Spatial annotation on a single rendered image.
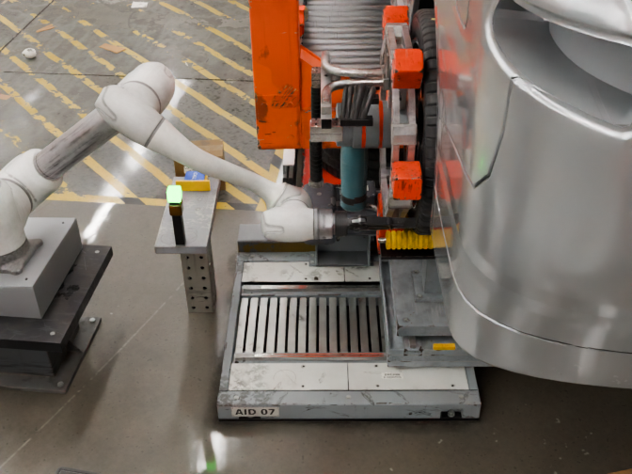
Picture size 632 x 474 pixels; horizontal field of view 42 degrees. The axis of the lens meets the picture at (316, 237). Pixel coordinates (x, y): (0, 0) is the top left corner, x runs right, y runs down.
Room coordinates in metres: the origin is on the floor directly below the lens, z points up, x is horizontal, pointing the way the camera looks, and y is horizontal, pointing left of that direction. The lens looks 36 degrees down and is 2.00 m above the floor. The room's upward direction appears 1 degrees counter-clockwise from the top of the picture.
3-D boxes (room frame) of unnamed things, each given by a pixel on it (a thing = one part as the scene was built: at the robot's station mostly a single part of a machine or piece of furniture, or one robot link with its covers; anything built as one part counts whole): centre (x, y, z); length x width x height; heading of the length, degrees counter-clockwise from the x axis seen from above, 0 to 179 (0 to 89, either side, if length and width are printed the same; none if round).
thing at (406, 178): (1.84, -0.24, 0.85); 0.09 x 0.08 x 0.07; 179
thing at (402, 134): (2.16, -0.24, 0.85); 0.54 x 0.07 x 0.54; 179
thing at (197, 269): (2.35, 0.43, 0.21); 0.10 x 0.10 x 0.42; 89
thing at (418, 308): (2.15, -0.41, 0.32); 0.40 x 0.30 x 0.28; 179
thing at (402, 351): (2.15, -0.41, 0.13); 0.50 x 0.36 x 0.10; 179
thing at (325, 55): (2.26, -0.12, 1.03); 0.19 x 0.18 x 0.11; 89
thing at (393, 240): (2.03, -0.34, 0.51); 0.29 x 0.06 x 0.06; 89
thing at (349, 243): (2.47, -0.15, 0.26); 0.42 x 0.18 x 0.35; 89
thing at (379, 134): (2.16, -0.17, 0.85); 0.21 x 0.14 x 0.14; 89
